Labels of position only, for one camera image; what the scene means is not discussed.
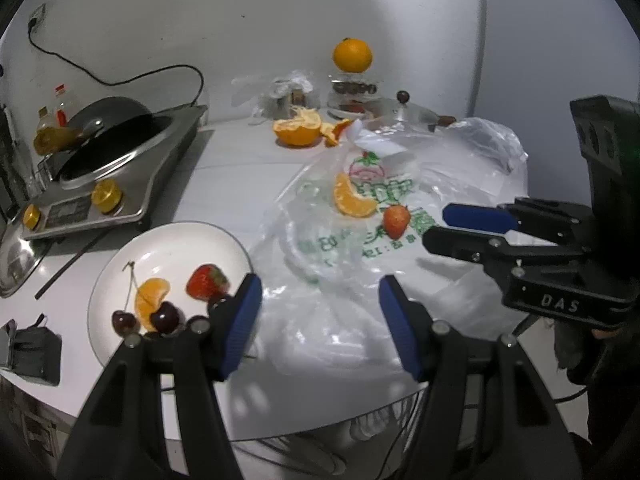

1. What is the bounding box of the small orange segment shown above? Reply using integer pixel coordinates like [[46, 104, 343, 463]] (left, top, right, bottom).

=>
[[134, 277, 172, 333]]

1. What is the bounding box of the white plate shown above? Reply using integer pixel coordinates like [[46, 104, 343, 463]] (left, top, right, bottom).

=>
[[87, 221, 253, 368]]

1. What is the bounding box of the whole orange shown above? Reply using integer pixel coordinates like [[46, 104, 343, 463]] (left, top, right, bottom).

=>
[[332, 36, 373, 73]]

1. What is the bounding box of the steel wok lid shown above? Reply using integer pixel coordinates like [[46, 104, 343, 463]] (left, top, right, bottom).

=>
[[0, 232, 48, 298]]

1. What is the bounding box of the grey refrigerator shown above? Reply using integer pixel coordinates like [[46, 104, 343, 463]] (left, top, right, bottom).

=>
[[470, 0, 640, 126]]

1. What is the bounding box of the steel induction stove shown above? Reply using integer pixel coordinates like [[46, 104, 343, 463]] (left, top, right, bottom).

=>
[[20, 104, 210, 241]]

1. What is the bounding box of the black stove power cable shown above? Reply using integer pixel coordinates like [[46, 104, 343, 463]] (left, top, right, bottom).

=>
[[27, 20, 206, 108]]

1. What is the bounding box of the clear printed plastic bag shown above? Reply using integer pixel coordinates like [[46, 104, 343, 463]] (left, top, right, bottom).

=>
[[247, 116, 531, 381]]

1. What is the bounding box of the dark grey cloth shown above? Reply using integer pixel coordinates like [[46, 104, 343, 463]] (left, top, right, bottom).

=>
[[552, 317, 591, 366]]

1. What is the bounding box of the black wok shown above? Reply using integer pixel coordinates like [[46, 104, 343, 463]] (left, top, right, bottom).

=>
[[34, 96, 156, 156]]

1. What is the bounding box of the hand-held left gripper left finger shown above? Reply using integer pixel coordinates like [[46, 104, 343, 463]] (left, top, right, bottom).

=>
[[57, 273, 262, 480]]

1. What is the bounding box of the black chopstick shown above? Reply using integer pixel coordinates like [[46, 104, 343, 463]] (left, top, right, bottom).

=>
[[35, 227, 113, 301]]

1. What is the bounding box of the half peeled orange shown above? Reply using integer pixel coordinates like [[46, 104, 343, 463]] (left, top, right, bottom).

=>
[[272, 106, 322, 148]]

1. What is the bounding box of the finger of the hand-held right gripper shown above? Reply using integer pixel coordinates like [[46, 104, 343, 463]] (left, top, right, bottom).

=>
[[442, 199, 596, 246], [424, 225, 596, 268]]

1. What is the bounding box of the small red strawberry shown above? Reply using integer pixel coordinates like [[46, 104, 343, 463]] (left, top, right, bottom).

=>
[[186, 264, 231, 303]]

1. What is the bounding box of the orange peel piece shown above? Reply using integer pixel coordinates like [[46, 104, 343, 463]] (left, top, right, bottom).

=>
[[320, 118, 356, 148]]

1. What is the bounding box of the black pouch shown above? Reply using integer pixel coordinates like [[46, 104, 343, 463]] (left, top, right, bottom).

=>
[[10, 312, 63, 387]]

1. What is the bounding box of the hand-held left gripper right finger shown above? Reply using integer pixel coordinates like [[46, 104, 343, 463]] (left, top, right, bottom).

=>
[[378, 275, 586, 480]]

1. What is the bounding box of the large red strawberry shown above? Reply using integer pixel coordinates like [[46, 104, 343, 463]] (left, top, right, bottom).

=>
[[382, 205, 412, 240]]

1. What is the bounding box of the large orange segment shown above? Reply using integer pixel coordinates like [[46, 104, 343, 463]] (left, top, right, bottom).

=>
[[332, 172, 378, 219]]

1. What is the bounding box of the red capped plastic bottle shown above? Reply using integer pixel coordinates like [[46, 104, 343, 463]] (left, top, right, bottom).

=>
[[52, 84, 81, 126]]

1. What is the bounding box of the glass jar under orange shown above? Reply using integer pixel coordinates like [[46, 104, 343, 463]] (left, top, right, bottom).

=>
[[326, 72, 383, 113]]

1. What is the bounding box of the steel pot with wooden handle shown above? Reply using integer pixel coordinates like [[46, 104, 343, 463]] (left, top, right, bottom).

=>
[[362, 90, 457, 133]]

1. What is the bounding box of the small bag with metal cups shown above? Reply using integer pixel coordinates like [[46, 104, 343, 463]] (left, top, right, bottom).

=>
[[232, 71, 321, 121]]

